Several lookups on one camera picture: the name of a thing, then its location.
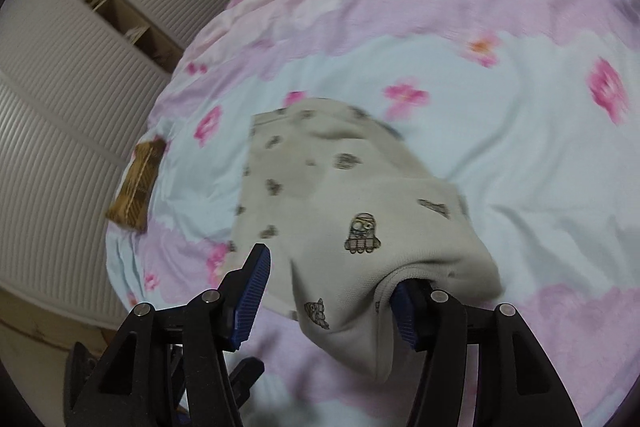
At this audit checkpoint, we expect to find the beige printed polo shirt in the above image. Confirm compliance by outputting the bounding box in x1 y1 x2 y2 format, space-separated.
235 97 503 383

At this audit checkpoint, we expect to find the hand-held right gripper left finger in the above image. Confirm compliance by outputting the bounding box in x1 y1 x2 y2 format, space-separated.
64 243 273 427

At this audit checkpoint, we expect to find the brown patterned folded garment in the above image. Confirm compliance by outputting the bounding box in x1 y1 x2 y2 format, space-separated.
106 138 167 235

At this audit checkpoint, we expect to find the pink floral duvet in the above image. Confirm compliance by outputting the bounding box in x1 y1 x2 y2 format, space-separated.
105 0 640 427

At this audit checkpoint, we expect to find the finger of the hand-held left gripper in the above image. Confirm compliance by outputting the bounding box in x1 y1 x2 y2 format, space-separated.
227 357 266 405

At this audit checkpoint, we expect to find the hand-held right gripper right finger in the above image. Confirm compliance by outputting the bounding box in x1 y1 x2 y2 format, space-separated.
391 279 583 427

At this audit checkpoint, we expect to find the white louvered wardrobe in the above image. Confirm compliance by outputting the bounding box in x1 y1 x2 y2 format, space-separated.
0 0 241 333

